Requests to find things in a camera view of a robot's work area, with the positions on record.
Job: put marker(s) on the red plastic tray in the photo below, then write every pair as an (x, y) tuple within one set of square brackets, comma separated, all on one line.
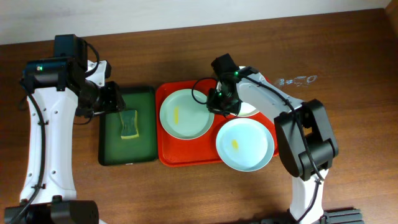
[(175, 152)]

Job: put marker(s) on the dark green tray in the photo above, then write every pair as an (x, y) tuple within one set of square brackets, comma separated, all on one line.
[(113, 149)]

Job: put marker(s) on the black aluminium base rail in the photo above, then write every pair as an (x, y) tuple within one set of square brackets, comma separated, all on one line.
[(347, 216)]

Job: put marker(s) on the yellow green sponge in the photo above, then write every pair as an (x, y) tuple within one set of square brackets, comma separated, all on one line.
[(129, 124)]

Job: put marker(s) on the light blue plate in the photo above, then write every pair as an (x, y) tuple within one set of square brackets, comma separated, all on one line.
[(245, 145)]

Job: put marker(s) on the cream white plate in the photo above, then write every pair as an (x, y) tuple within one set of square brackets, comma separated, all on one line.
[(247, 107)]

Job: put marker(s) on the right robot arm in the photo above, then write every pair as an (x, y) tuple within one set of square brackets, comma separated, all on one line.
[(305, 139)]

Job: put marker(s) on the pale green plate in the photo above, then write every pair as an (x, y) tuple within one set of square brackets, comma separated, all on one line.
[(183, 116)]

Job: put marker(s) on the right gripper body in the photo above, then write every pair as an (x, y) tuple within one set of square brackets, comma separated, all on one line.
[(217, 104)]

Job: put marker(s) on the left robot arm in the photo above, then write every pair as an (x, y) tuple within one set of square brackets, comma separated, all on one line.
[(59, 89)]

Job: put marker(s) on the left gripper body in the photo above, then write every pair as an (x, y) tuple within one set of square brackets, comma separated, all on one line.
[(112, 97)]

